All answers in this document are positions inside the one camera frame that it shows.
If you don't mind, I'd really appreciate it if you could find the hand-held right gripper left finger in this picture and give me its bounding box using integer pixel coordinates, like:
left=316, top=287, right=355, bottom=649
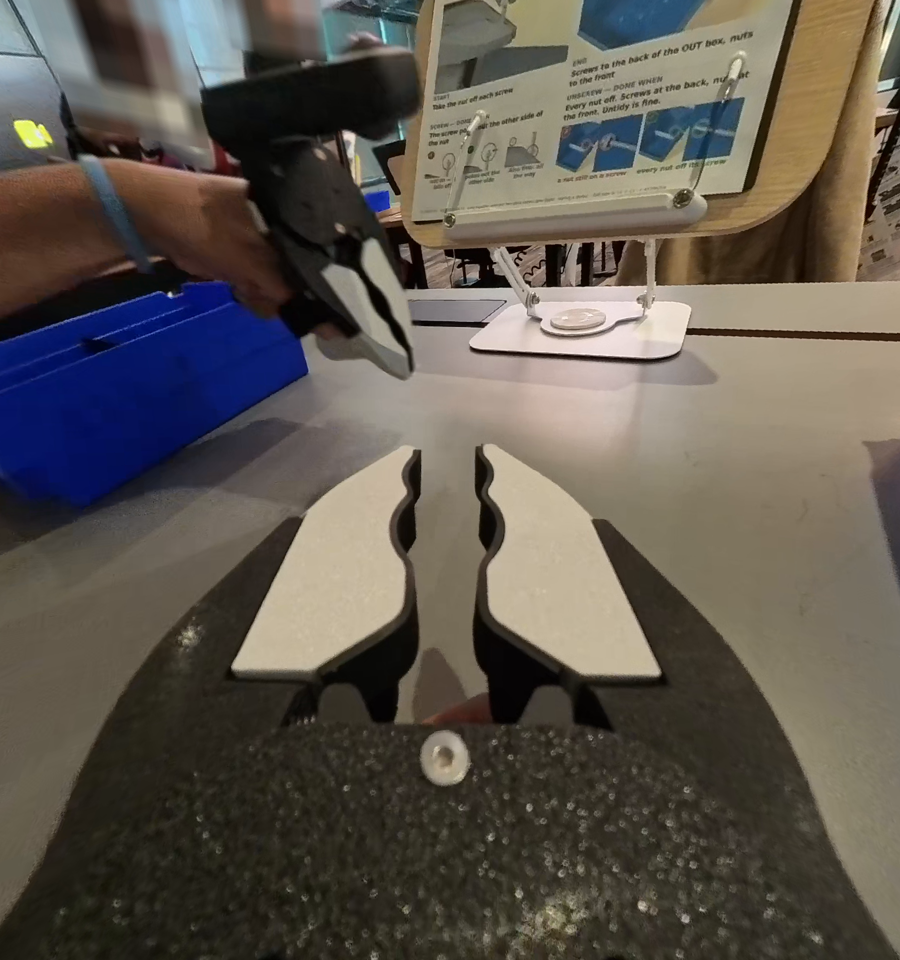
left=231, top=444, right=422, bottom=725

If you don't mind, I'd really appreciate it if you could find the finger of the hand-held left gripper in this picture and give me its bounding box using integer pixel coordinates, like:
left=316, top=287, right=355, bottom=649
left=360, top=237, right=416, bottom=372
left=311, top=261, right=412, bottom=381

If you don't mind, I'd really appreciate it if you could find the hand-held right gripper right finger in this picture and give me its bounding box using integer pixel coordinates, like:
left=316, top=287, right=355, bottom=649
left=474, top=442, right=662, bottom=725

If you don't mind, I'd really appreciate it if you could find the blue plastic bin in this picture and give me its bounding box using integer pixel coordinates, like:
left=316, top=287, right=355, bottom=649
left=0, top=279, right=310, bottom=509

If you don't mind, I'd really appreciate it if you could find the person's left forearm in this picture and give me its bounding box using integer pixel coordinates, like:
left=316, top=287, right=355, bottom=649
left=0, top=153, right=196, bottom=331

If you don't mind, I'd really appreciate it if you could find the person's left hand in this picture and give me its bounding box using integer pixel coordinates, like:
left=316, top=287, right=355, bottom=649
left=168, top=172, right=349, bottom=342

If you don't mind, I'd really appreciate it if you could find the grey table hatch cover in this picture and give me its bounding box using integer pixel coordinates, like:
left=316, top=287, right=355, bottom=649
left=407, top=298, right=508, bottom=326

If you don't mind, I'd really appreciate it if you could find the blue wristband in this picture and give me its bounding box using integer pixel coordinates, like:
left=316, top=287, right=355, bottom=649
left=77, top=153, right=156, bottom=275

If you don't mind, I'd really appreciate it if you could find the printed instruction sheet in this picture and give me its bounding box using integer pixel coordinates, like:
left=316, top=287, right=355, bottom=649
left=411, top=0, right=805, bottom=226

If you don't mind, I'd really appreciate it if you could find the instruction sheet on stand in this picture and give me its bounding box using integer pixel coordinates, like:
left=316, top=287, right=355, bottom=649
left=403, top=0, right=883, bottom=247

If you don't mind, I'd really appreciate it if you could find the printed paper poster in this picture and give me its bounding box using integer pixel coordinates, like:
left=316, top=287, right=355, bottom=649
left=857, top=138, right=900, bottom=280

